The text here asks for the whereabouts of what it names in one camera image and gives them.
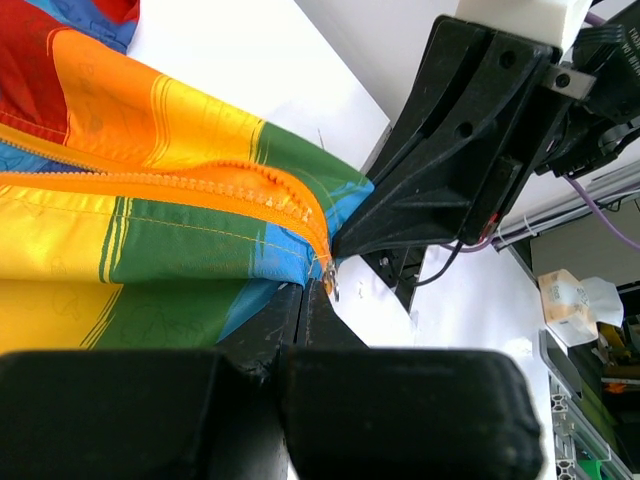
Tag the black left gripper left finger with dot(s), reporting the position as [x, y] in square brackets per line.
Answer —
[153, 413]

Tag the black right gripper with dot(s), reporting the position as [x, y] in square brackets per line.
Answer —
[476, 123]

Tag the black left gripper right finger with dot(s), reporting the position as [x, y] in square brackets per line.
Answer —
[355, 412]

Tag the silver zipper pull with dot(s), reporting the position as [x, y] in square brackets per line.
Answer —
[330, 281]

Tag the rainbow striped hooded jacket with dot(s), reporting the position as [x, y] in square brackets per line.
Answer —
[138, 211]

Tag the tissue box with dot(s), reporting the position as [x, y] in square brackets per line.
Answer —
[574, 309]

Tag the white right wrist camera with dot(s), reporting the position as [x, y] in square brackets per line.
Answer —
[551, 22]

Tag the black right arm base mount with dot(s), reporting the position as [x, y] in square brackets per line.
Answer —
[399, 269]

